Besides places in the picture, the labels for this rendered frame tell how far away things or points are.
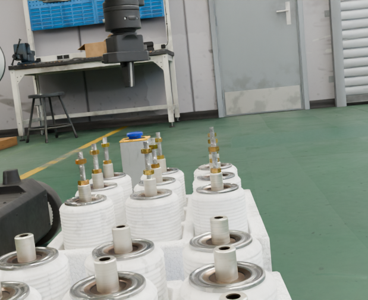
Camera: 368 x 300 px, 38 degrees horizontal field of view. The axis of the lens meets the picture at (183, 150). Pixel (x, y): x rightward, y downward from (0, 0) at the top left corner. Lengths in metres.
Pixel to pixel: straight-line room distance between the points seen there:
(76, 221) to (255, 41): 5.21
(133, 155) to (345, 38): 4.94
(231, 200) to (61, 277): 0.36
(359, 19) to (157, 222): 5.37
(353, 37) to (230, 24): 1.31
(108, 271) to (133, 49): 0.87
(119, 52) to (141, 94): 4.81
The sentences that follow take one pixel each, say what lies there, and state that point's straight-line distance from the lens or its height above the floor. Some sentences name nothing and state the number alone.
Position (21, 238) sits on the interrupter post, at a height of 0.28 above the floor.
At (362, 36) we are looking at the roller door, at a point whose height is 0.72.
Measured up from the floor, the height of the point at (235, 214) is 0.21.
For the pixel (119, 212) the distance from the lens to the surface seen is 1.08.
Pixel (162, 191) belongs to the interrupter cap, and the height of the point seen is 0.25.
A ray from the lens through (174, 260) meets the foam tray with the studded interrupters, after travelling 0.91.
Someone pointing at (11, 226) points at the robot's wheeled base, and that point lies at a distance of 1.38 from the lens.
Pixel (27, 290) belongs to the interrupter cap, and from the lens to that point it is 0.58.
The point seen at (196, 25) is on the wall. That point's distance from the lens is 6.07.
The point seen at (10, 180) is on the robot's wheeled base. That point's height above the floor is 0.22.
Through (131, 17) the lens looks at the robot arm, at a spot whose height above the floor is 0.61.
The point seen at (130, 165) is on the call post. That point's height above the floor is 0.25.
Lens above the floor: 0.45
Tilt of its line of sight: 7 degrees down
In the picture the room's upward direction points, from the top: 6 degrees counter-clockwise
